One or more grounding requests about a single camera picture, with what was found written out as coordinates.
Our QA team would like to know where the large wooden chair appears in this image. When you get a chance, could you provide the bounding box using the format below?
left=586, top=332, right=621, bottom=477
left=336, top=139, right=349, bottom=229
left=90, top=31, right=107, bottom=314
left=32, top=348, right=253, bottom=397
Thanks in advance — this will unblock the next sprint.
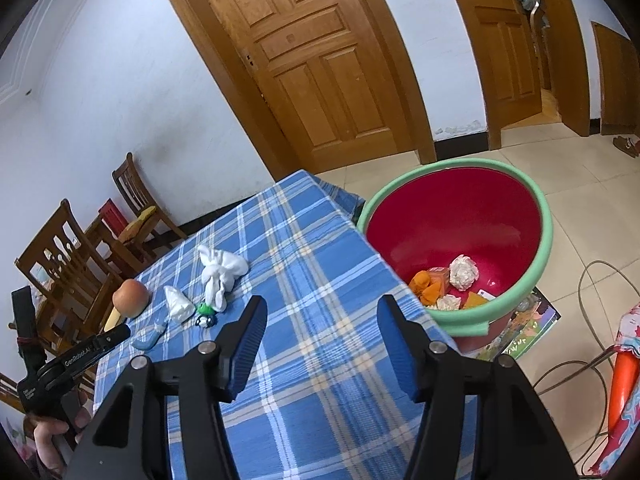
left=15, top=199, right=123, bottom=331

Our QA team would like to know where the wooden chair with cushion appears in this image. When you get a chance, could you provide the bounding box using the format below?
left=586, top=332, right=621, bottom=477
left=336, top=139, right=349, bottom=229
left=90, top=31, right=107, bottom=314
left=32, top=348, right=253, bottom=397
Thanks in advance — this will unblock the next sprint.
left=112, top=152, right=188, bottom=253

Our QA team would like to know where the yellow seat cushion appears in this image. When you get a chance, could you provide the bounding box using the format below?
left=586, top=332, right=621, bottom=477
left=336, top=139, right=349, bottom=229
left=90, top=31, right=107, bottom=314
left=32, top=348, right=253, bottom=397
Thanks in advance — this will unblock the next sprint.
left=117, top=207, right=157, bottom=243

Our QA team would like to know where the orange peel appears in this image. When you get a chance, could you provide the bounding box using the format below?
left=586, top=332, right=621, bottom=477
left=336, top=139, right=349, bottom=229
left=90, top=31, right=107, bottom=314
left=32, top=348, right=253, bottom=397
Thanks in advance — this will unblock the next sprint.
left=409, top=270, right=445, bottom=307

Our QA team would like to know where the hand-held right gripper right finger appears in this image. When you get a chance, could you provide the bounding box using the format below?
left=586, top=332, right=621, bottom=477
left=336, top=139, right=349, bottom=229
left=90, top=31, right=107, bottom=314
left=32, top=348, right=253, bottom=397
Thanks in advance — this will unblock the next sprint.
left=376, top=295, right=581, bottom=480

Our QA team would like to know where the reddish apple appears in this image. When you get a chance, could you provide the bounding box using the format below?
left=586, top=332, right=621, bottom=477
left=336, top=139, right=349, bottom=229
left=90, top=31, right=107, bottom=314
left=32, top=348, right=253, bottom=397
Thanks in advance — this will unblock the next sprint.
left=112, top=279, right=150, bottom=318

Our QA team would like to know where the open wooden door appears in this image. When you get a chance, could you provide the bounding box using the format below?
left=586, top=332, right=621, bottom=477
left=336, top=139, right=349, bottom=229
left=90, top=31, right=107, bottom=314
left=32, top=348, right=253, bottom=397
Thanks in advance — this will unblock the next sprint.
left=437, top=0, right=543, bottom=151

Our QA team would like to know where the light blue curved object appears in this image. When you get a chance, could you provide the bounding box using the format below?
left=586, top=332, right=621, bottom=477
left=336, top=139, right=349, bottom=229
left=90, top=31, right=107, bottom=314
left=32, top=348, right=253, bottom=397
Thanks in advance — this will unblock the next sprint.
left=131, top=322, right=168, bottom=356

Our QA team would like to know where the green frog toy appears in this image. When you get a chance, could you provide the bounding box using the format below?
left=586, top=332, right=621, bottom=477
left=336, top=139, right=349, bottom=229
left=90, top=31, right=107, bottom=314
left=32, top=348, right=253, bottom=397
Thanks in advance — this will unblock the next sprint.
left=194, top=302, right=219, bottom=328

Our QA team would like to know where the white knotted towel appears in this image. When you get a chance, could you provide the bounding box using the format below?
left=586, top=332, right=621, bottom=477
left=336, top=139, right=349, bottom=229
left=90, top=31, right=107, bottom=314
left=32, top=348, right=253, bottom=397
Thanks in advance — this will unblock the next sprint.
left=196, top=245, right=249, bottom=312

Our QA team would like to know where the grey hanging cloth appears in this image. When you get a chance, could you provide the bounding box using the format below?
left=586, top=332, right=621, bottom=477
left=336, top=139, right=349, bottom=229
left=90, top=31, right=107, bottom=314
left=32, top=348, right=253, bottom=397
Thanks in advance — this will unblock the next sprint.
left=517, top=0, right=551, bottom=28

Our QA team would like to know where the colourful picture book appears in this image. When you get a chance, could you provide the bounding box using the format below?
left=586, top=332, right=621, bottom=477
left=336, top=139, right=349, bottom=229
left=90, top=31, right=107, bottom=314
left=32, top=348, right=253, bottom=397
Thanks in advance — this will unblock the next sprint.
left=475, top=287, right=562, bottom=361

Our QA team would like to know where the blue plaid tablecloth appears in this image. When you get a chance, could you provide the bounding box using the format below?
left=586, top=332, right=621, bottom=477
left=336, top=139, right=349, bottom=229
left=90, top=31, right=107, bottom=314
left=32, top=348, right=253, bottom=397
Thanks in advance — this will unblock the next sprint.
left=92, top=169, right=481, bottom=480

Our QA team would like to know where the small red chair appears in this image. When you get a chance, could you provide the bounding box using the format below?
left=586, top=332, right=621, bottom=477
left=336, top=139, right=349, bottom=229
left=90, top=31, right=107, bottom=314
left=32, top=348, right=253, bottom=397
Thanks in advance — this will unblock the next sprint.
left=85, top=199, right=146, bottom=271

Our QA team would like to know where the brown floor cable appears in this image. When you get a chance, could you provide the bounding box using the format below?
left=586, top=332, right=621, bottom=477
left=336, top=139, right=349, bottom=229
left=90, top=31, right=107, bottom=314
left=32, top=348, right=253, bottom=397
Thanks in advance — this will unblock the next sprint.
left=530, top=260, right=640, bottom=466

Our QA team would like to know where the red bin with green rim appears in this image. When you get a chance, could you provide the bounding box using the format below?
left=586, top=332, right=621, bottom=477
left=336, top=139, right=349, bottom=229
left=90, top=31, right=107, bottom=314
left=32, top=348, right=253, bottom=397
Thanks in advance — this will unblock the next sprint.
left=356, top=159, right=552, bottom=356

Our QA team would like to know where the white crumpled plastic bag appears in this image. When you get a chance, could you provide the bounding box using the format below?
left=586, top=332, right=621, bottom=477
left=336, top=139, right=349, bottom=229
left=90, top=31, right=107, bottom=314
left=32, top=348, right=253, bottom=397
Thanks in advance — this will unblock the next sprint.
left=164, top=285, right=197, bottom=322

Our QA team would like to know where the stool with floral cover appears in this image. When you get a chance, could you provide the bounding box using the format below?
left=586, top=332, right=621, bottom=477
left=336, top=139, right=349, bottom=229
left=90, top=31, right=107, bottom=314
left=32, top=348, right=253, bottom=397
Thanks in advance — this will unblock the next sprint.
left=595, top=301, right=640, bottom=477

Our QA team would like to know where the wooden board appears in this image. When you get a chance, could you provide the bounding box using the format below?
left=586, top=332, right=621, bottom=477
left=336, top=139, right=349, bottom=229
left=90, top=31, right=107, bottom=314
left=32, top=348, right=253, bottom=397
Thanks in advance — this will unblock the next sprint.
left=591, top=21, right=640, bottom=138

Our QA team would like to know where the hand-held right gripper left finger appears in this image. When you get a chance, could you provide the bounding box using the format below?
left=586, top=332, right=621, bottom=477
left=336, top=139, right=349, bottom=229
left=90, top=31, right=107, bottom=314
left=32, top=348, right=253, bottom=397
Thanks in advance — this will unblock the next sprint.
left=64, top=295, right=269, bottom=480

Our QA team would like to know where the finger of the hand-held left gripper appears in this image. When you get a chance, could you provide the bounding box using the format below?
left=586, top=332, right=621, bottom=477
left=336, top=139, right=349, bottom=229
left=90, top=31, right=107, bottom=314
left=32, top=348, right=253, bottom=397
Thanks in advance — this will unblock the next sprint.
left=40, top=323, right=132, bottom=386

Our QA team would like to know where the closed wooden door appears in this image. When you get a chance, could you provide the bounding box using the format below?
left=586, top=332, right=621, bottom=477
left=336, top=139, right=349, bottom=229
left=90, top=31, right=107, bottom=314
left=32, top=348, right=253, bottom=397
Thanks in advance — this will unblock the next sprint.
left=149, top=0, right=437, bottom=181

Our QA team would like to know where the person's left hand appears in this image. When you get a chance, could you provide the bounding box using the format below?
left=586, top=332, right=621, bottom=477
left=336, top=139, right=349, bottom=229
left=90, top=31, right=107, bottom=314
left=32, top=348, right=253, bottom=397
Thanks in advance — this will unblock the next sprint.
left=31, top=389, right=95, bottom=480

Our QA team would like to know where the large crumpled paper ball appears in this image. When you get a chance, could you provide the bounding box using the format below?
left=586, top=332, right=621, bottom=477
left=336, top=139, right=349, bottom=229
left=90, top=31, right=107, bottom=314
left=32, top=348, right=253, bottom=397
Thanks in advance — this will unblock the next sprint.
left=449, top=254, right=479, bottom=292

